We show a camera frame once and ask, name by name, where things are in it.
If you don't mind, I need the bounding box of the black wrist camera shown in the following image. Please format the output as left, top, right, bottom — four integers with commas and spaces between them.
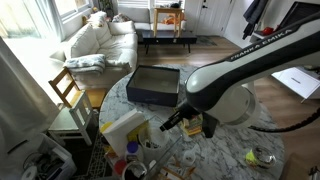
201, 113, 219, 139

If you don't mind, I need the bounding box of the white cabinet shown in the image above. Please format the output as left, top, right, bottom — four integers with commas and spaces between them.
271, 66, 320, 101

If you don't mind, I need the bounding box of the dark blue cardboard box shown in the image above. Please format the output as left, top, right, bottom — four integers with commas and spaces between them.
125, 64, 181, 108

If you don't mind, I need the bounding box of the yellow box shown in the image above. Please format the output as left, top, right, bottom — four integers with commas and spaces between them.
128, 121, 153, 148

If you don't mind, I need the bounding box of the white tape roll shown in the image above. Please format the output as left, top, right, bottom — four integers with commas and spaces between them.
21, 165, 38, 180

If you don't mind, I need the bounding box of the white bottle blue cap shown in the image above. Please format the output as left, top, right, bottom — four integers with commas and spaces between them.
124, 140, 145, 163

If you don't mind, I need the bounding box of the black coffee table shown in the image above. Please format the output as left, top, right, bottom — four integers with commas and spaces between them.
141, 29, 198, 54

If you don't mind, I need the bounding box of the white wooden chair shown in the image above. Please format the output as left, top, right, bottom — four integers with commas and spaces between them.
48, 91, 94, 147

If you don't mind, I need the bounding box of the grey white throw blanket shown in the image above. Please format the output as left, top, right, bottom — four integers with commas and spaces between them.
63, 53, 107, 76

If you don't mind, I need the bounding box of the grey door mat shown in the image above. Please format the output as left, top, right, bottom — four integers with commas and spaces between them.
196, 34, 218, 47

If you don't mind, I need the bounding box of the white sofa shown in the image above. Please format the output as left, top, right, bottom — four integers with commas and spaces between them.
49, 11, 139, 89

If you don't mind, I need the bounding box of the white mug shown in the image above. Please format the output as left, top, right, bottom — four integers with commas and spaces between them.
121, 160, 148, 180

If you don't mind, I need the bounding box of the orange brown packet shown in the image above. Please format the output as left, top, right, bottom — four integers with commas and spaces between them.
159, 155, 196, 180

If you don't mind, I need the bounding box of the red round object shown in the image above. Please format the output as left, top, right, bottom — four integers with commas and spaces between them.
261, 26, 275, 37

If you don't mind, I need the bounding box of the orange plush toy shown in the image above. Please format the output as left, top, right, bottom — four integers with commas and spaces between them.
163, 13, 186, 26

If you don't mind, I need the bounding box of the yellow round object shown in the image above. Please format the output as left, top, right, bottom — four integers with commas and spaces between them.
99, 121, 114, 134

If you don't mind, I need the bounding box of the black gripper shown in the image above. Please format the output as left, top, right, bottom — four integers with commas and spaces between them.
159, 102, 202, 133

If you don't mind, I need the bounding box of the patterned cushion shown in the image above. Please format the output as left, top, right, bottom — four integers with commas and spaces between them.
111, 12, 133, 24

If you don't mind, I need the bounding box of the large bright window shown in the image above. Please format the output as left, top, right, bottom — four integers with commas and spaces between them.
53, 0, 93, 21

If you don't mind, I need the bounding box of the small clear plastic cup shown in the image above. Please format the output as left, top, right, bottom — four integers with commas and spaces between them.
181, 149, 198, 168

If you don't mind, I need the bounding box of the red capped jar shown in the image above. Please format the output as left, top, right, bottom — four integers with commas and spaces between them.
113, 159, 128, 176

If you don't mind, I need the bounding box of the tall wooden stool table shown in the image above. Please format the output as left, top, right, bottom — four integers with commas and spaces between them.
153, 7, 185, 38

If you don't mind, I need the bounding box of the floral pillow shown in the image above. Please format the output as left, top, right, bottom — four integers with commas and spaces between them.
87, 10, 108, 28

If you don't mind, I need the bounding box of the clear acrylic bin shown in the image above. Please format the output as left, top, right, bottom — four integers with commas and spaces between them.
136, 114, 184, 174

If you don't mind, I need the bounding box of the black framed screen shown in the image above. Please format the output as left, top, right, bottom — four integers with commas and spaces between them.
276, 1, 320, 33

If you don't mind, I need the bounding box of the white door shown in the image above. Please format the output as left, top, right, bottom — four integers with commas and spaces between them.
184, 0, 231, 36

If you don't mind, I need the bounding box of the white loveseat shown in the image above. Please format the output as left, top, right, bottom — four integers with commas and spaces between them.
116, 6, 188, 33

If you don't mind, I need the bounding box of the brown wooden chair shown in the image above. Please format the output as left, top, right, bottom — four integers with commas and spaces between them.
48, 66, 108, 109

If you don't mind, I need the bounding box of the lattice pattern rug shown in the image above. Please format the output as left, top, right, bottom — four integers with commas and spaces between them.
71, 129, 113, 180

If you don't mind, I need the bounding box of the clear storage bin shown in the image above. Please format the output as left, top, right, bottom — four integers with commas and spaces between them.
19, 133, 78, 180

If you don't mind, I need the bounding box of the dark hanging jacket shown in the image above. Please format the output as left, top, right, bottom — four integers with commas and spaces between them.
242, 0, 269, 40

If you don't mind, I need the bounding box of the glass jar with lid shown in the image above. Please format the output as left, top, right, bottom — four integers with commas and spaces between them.
244, 145, 278, 171

